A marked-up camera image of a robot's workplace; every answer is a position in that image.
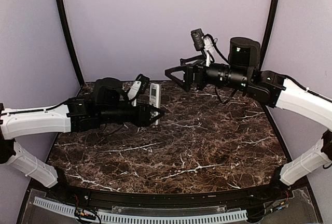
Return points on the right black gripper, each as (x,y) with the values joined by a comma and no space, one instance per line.
(198,68)

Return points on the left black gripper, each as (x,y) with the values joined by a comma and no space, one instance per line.
(142,120)

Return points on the grey remote control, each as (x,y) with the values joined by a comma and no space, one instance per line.
(155,95)

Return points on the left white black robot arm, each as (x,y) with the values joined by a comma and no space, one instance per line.
(108,103)

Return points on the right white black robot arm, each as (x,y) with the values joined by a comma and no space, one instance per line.
(242,73)

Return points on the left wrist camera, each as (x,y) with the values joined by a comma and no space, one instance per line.
(139,87)

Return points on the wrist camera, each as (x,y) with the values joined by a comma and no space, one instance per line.
(205,44)
(139,87)

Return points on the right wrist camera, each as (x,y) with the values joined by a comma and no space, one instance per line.
(205,44)

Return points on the black front rail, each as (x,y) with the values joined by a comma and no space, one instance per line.
(249,197)

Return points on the right black frame post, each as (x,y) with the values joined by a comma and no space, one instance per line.
(268,30)

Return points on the black frame post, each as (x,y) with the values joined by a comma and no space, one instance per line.
(69,42)
(268,30)

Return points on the white slotted cable duct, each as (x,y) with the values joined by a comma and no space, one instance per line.
(144,215)

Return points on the left black frame post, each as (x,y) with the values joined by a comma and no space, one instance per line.
(69,42)

